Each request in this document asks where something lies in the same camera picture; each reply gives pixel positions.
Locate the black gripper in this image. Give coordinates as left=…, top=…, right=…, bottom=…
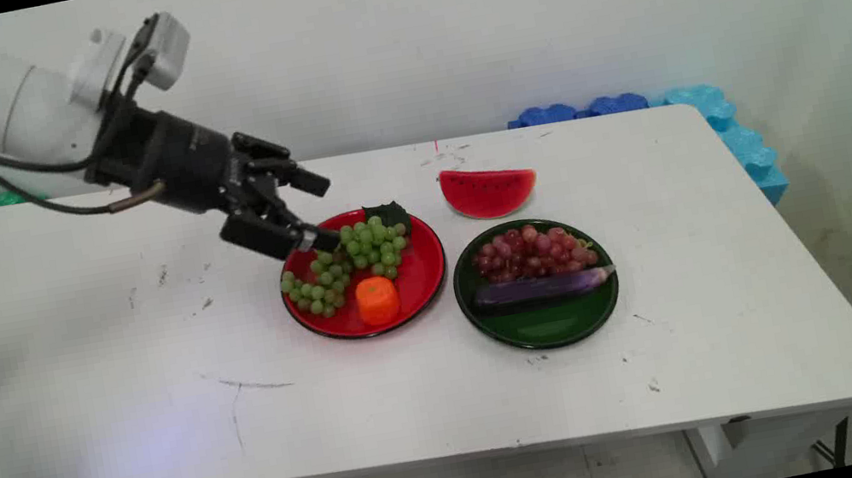
left=73, top=63, right=344, bottom=292

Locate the purple toy eggplant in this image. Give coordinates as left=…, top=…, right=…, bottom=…
left=471, top=261, right=621, bottom=318

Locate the green grape bunch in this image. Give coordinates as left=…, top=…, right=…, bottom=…
left=270, top=210, right=421, bottom=326

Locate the dark green toy leaf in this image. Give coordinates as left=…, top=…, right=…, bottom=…
left=360, top=197, right=415, bottom=244

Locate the orange toy fruit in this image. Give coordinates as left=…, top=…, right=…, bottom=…
left=352, top=271, right=406, bottom=330

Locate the red round plate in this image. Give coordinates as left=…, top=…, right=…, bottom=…
left=269, top=195, right=458, bottom=352

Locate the toy watermelon slice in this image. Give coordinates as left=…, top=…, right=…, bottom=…
left=436, top=154, right=543, bottom=228

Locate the red grape bunch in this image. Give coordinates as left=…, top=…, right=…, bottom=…
left=466, top=213, right=603, bottom=291

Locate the dark blue foam mat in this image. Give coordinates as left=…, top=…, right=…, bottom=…
left=505, top=99, right=581, bottom=131
left=583, top=88, right=651, bottom=120

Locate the dark green round plate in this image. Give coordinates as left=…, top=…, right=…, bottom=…
left=444, top=205, right=629, bottom=364

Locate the light blue foam mat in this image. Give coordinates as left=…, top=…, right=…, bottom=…
left=659, top=71, right=794, bottom=222

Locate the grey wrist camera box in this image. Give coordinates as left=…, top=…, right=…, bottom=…
left=123, top=8, right=201, bottom=97

